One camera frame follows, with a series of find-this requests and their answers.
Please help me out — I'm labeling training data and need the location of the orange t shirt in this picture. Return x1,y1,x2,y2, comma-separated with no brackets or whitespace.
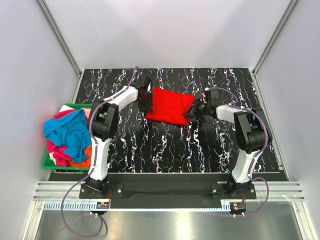
69,146,94,169

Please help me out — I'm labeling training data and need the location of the blue t shirt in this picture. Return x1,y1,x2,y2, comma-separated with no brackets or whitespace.
43,108,93,165

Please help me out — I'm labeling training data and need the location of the aluminium frame post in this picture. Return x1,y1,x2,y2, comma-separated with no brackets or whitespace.
35,0,82,77
252,0,300,75

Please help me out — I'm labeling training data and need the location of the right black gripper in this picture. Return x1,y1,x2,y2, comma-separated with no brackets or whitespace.
183,97,211,121

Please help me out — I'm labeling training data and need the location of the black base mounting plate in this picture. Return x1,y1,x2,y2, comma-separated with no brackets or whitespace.
79,173,257,211

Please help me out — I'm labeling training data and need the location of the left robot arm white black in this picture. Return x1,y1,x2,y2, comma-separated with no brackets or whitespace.
85,75,153,198

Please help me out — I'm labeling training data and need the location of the left aluminium frame post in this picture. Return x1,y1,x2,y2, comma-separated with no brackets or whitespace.
35,0,82,77

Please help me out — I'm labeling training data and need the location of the green plastic basket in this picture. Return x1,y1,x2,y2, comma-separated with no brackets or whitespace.
41,103,95,172

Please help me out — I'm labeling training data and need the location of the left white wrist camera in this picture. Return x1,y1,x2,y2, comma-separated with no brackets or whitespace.
146,81,152,92

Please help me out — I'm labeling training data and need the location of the white t shirt in basket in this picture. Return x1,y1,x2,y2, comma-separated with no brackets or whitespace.
59,104,91,114

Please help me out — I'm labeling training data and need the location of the right aluminium frame post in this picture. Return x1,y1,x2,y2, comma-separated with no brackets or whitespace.
252,0,300,75

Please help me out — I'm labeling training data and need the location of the white slotted cable duct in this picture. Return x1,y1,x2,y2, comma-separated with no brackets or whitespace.
44,200,231,213

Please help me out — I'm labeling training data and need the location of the red t shirt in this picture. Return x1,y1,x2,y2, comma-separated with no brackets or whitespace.
146,87,196,126

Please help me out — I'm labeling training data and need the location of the aluminium front rail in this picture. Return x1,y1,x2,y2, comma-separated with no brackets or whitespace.
34,181,305,202

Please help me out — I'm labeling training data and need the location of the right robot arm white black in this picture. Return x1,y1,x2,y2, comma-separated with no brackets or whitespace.
183,87,273,199

